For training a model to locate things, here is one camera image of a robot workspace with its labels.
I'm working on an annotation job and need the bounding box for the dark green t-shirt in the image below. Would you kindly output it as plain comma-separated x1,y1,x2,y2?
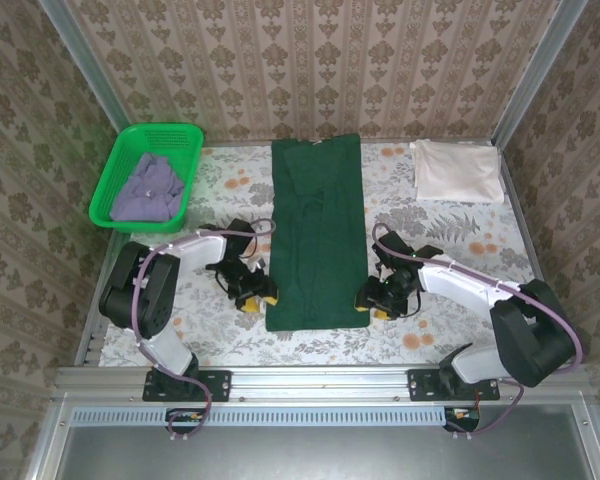
264,133,372,332

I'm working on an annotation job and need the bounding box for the green plastic basket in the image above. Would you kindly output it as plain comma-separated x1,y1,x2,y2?
88,123,205,234

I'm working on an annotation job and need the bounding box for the floral patterned table cover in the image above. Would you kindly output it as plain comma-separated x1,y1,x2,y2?
99,142,564,369

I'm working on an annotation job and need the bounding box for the black connector board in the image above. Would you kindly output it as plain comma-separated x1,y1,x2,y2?
443,405,482,433
165,408,207,434

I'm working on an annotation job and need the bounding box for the purple t-shirt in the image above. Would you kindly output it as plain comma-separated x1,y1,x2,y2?
109,152,186,222

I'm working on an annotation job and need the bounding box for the white folded t-shirt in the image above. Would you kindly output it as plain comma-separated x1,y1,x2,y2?
409,138,506,205

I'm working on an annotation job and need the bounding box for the grey metal sheet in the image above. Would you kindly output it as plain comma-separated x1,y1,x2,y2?
24,399,600,480

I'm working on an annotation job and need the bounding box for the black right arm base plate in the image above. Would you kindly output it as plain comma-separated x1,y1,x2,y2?
407,368,501,403

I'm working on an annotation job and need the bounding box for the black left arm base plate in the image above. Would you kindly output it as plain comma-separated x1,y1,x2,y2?
143,368,232,403

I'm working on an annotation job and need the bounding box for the aluminium table edge rail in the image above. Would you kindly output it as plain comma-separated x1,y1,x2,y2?
54,363,599,402

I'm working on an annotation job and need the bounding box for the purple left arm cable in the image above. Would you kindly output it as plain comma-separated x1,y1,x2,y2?
133,218,277,442

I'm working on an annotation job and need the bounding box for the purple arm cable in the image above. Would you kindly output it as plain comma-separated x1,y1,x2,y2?
133,218,277,442
372,222,585,440

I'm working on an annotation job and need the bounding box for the grey slotted cable duct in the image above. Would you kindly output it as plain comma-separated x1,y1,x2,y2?
71,405,449,428

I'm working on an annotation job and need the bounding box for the aluminium side rail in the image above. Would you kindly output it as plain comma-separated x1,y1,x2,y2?
494,144,572,364
74,229,131,367

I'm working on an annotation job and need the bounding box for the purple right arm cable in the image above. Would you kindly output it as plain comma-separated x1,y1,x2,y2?
372,222,585,440

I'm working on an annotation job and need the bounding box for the aluminium frame post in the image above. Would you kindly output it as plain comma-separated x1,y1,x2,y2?
37,0,146,157
492,0,589,149

